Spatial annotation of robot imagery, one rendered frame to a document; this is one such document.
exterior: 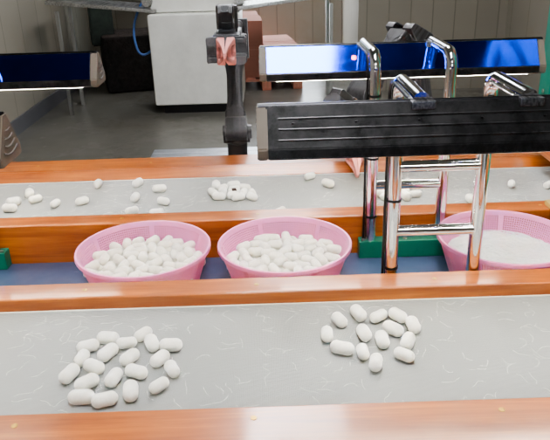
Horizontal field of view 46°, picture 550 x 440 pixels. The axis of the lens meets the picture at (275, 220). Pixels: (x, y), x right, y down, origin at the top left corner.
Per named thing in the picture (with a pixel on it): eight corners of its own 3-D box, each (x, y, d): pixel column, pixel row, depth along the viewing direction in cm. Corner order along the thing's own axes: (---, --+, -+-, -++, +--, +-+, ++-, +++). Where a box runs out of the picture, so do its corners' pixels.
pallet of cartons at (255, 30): (298, 69, 735) (297, 9, 710) (302, 89, 634) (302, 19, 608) (228, 72, 735) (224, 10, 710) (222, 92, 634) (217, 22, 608)
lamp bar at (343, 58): (259, 75, 148) (257, 43, 146) (532, 67, 149) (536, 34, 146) (258, 82, 141) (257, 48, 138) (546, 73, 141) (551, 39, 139)
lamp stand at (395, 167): (374, 307, 124) (382, 69, 106) (479, 304, 124) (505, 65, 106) (392, 367, 106) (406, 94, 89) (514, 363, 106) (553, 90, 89)
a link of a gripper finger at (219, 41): (244, 41, 155) (244, 35, 163) (213, 42, 155) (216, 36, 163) (244, 70, 157) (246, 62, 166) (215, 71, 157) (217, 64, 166)
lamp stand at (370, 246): (348, 223, 160) (352, 37, 143) (429, 221, 161) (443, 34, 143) (359, 258, 143) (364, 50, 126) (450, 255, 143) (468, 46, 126)
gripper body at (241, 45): (245, 37, 162) (246, 32, 169) (204, 37, 162) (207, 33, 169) (247, 63, 165) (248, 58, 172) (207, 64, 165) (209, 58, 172)
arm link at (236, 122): (246, 137, 198) (244, 34, 202) (224, 138, 198) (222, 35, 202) (247, 141, 204) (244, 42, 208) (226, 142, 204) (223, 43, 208)
